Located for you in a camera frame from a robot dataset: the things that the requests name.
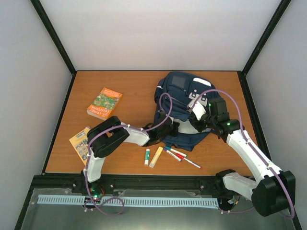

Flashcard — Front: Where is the navy blue backpack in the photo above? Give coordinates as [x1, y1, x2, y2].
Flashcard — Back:
[153, 71, 215, 151]

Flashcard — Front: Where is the white green glue stick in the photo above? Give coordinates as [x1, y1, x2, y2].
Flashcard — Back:
[144, 149, 150, 165]

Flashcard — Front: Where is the red-capped white pen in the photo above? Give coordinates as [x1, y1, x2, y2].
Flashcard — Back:
[182, 157, 202, 169]

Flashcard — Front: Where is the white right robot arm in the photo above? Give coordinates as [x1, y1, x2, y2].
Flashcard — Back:
[188, 98, 295, 219]

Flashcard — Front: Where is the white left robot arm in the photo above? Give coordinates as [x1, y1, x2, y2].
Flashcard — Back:
[83, 116, 179, 193]

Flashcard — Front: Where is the green-capped white marker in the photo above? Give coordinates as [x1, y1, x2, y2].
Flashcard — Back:
[165, 147, 187, 157]

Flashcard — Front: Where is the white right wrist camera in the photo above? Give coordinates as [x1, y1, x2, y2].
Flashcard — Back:
[188, 100, 206, 121]

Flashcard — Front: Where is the orange treehouse paperback book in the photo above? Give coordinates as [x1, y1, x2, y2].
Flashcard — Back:
[87, 88, 122, 120]

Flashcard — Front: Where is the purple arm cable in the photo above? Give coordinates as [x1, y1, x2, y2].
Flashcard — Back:
[188, 89, 296, 220]
[83, 92, 174, 216]

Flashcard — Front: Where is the yellow picture-grid book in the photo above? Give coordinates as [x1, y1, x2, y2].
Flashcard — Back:
[69, 126, 91, 165]

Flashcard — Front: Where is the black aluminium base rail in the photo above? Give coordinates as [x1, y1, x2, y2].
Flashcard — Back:
[30, 173, 226, 196]

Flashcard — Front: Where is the yellow highlighter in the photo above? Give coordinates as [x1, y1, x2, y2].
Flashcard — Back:
[149, 147, 163, 168]

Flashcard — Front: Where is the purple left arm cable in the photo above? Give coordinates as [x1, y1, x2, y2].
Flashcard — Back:
[83, 92, 174, 216]

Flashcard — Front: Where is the purple-capped white marker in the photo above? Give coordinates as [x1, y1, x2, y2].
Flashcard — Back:
[163, 148, 182, 162]

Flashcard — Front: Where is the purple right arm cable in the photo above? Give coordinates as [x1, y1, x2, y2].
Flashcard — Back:
[188, 89, 296, 220]

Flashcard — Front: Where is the red-capped white marker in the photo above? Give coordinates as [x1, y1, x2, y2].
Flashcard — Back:
[171, 151, 188, 161]

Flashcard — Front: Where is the light blue slotted cable duct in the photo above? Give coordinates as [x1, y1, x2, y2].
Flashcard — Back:
[37, 195, 219, 208]

